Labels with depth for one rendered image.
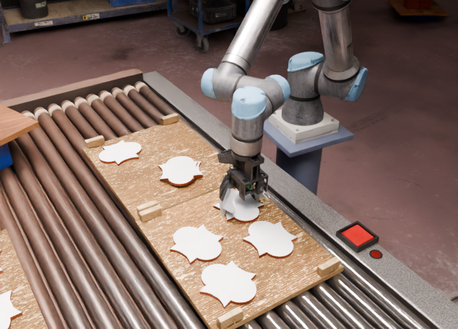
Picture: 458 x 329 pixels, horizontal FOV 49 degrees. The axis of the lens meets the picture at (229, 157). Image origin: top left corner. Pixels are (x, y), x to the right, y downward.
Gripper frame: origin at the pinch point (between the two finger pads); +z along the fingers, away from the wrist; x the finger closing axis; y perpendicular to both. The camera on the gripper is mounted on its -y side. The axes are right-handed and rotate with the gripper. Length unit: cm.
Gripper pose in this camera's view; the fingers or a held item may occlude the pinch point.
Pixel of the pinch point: (238, 205)
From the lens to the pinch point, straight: 135.0
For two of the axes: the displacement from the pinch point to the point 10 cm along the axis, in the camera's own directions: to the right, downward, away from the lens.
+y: 5.3, 5.2, -6.7
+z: -0.2, 8.0, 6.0
